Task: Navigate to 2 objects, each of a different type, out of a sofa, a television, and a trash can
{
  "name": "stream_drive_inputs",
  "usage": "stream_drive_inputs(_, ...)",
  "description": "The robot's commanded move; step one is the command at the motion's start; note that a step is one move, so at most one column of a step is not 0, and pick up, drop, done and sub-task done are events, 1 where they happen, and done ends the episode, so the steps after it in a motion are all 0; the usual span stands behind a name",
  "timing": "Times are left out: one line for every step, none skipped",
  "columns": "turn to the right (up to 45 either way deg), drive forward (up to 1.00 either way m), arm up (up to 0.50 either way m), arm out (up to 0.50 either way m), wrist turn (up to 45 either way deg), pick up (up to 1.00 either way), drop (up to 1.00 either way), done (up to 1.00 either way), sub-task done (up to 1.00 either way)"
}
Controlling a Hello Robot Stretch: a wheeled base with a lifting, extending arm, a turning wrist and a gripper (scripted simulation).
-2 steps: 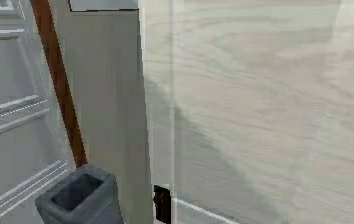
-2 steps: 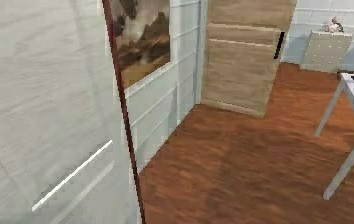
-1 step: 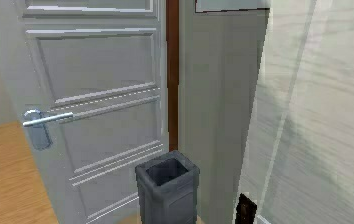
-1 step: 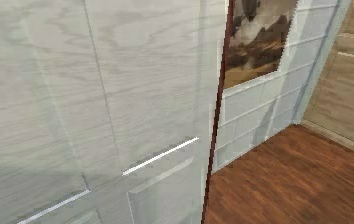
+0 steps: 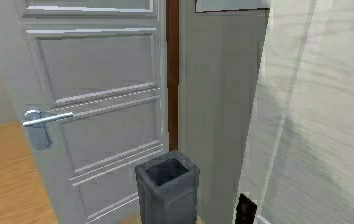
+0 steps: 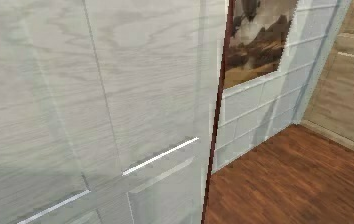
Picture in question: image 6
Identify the brown framed wall picture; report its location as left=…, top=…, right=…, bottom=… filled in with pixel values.
left=222, top=0, right=300, bottom=90

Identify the pale grey wood cupboard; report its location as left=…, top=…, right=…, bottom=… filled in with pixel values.
left=0, top=0, right=236, bottom=224

